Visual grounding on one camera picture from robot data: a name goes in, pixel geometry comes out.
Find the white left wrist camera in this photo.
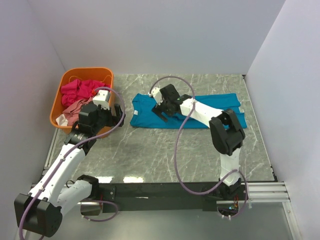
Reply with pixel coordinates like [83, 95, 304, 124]
[92, 90, 111, 110]

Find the aluminium frame rail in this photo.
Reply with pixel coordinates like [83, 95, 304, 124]
[41, 128, 303, 240]

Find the blue t shirt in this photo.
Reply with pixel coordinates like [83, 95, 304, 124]
[129, 92, 248, 130]

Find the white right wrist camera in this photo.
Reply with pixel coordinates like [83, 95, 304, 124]
[148, 87, 164, 105]

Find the dusty pink t shirt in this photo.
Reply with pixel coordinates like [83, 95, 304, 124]
[62, 97, 93, 126]

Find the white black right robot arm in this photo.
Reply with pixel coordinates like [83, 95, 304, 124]
[148, 84, 246, 200]

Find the white cloth in basket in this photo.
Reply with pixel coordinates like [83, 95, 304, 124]
[55, 113, 69, 127]

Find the magenta t shirt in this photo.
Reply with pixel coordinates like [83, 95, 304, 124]
[60, 78, 111, 107]

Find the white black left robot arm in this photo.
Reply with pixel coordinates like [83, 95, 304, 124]
[14, 101, 125, 240]

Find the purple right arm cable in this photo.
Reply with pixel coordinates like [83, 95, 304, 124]
[148, 76, 250, 218]

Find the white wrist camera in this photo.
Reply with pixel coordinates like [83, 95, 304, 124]
[148, 87, 164, 105]
[92, 90, 111, 110]

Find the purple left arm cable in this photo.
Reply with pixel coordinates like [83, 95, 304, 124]
[17, 87, 125, 240]

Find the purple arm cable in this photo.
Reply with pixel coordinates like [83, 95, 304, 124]
[17, 87, 125, 240]
[148, 76, 250, 218]

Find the black base crossbeam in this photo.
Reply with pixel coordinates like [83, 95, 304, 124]
[77, 181, 250, 215]

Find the orange plastic laundry basket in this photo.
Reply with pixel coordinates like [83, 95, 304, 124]
[49, 67, 114, 134]

